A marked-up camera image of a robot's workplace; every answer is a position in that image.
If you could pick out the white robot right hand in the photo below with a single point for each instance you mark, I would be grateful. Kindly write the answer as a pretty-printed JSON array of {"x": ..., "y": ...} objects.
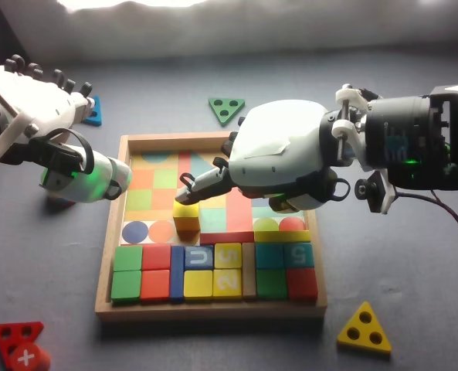
[{"x": 275, "y": 147}]

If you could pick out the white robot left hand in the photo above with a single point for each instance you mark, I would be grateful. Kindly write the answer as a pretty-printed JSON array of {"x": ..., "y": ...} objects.
[{"x": 39, "y": 96}]

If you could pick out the yellow wooden cube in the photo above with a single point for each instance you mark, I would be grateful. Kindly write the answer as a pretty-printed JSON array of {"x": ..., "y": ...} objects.
[{"x": 186, "y": 210}]

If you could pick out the green triangle with holes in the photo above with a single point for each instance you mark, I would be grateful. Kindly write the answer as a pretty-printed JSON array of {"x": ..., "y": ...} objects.
[{"x": 224, "y": 121}]

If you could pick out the blue triangle with holes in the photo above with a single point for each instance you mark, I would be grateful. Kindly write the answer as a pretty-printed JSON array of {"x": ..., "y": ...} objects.
[{"x": 96, "y": 120}]

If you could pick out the wooden tray with colour print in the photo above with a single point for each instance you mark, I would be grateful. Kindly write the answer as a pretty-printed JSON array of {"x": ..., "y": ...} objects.
[{"x": 163, "y": 181}]

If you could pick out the white backdrop cloth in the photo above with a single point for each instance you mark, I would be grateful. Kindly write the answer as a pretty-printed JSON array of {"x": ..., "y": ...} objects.
[{"x": 252, "y": 27}]

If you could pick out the grey table cloth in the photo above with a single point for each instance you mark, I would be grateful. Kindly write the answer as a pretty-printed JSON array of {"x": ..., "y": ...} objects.
[{"x": 387, "y": 270}]

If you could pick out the yellow triangle with holes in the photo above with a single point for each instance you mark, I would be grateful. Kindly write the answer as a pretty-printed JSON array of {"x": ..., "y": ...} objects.
[{"x": 365, "y": 329}]

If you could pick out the red triangle with holes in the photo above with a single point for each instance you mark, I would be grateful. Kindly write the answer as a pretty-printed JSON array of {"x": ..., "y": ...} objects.
[{"x": 19, "y": 339}]

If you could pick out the red cylinder with white cross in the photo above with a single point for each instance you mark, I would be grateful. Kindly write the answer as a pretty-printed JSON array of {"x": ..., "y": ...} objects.
[{"x": 43, "y": 361}]

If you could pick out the black wrist camera white bracket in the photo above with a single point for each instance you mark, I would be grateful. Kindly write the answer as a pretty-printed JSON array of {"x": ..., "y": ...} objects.
[{"x": 375, "y": 191}]

